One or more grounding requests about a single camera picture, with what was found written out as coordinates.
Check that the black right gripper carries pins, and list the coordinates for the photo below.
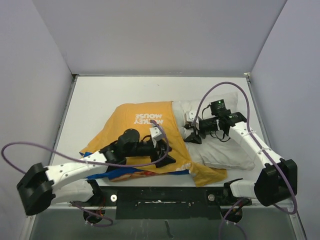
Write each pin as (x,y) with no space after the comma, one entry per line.
(194,138)

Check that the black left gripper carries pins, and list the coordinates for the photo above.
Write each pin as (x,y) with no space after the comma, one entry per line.
(161,147)

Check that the blue yellow Mickey pillowcase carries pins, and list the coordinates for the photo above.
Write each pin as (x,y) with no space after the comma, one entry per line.
(138,116)

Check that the white pillow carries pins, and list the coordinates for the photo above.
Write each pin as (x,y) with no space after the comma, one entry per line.
(212,152)

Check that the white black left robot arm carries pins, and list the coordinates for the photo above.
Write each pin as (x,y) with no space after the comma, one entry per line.
(43,186)

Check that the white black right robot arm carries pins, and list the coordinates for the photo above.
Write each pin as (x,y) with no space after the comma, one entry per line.
(278,178)

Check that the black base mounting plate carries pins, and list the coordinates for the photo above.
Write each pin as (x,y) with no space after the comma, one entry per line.
(160,203)

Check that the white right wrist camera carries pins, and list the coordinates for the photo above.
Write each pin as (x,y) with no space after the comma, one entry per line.
(191,118)

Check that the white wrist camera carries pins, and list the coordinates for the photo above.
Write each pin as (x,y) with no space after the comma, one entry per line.
(156,134)
(191,118)

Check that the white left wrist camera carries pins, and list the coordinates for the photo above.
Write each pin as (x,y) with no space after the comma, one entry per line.
(156,134)

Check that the aluminium frame rail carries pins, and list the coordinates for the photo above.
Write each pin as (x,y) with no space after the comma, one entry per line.
(244,220)

